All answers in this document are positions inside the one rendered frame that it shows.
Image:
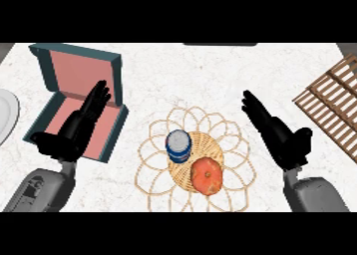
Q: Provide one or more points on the wooden slatted tiered shelf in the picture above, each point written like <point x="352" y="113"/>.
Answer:
<point x="336" y="106"/>

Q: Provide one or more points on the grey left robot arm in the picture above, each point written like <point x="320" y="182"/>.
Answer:
<point x="43" y="189"/>

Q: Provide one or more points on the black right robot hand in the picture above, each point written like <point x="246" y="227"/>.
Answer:
<point x="280" y="139"/>

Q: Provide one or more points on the white plate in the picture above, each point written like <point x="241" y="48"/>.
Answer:
<point x="0" y="118"/>

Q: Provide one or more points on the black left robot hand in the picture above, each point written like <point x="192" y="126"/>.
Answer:
<point x="77" y="129"/>

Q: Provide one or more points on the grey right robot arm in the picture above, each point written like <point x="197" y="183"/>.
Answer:
<point x="311" y="192"/>

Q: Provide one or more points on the woven wicker placemat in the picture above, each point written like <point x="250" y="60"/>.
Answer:
<point x="195" y="162"/>

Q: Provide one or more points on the blue and white can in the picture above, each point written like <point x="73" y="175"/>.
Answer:
<point x="178" y="146"/>

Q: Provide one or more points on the teal box with pink lining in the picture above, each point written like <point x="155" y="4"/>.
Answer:
<point x="77" y="99"/>

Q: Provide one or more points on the orange squash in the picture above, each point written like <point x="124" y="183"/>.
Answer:
<point x="206" y="176"/>

